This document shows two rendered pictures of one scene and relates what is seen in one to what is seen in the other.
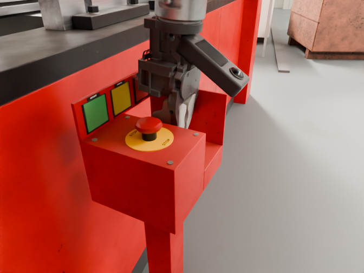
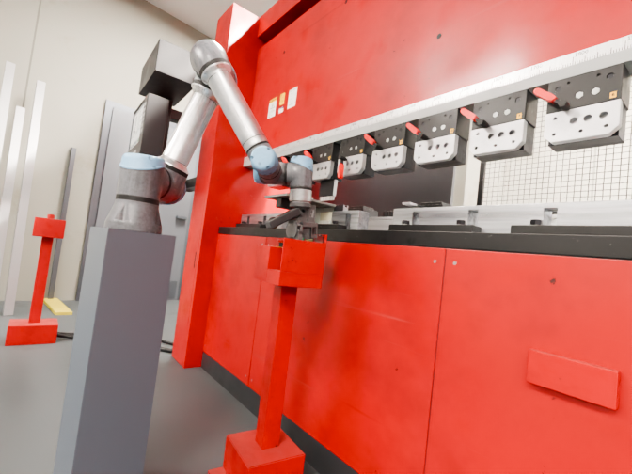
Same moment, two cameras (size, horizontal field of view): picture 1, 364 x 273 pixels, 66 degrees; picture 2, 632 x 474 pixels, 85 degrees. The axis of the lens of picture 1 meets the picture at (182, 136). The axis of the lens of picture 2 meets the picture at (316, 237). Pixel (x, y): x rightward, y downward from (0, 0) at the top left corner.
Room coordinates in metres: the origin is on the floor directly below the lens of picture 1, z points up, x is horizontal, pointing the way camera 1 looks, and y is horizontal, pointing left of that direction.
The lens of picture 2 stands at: (1.10, -0.95, 0.77)
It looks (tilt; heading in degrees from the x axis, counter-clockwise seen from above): 3 degrees up; 121
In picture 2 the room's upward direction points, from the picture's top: 7 degrees clockwise
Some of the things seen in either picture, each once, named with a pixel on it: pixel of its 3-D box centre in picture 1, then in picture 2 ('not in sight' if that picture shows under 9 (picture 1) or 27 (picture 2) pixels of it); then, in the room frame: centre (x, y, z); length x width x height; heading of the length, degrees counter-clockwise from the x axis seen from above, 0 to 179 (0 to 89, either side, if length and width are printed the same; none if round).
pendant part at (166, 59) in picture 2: not in sight; (161, 123); (-1.05, 0.44, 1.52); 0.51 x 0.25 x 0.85; 158
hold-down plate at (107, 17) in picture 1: (116, 14); (430, 229); (0.84, 0.18, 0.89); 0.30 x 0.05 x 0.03; 159
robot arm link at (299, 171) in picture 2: not in sight; (300, 173); (0.44, -0.01, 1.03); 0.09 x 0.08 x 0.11; 30
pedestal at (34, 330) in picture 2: not in sight; (41, 276); (-1.60, 0.12, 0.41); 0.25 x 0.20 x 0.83; 69
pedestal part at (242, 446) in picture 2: not in sight; (256, 464); (0.39, 0.01, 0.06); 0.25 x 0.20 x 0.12; 63
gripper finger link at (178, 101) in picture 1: (177, 101); not in sight; (0.42, 0.01, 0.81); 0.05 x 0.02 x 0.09; 153
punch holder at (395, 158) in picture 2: not in sight; (394, 150); (0.64, 0.31, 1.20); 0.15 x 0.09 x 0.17; 159
